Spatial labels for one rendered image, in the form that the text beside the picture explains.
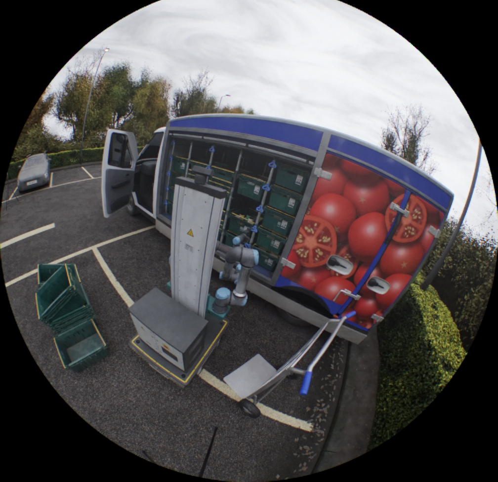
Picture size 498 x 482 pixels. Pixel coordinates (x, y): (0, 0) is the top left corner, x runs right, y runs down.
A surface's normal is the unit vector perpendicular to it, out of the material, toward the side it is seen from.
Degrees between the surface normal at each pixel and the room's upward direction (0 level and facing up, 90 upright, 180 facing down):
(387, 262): 90
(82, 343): 0
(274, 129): 90
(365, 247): 90
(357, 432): 8
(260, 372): 0
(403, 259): 90
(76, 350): 0
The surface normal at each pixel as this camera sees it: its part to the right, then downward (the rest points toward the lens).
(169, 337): 0.25, -0.87
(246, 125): -0.48, 0.28
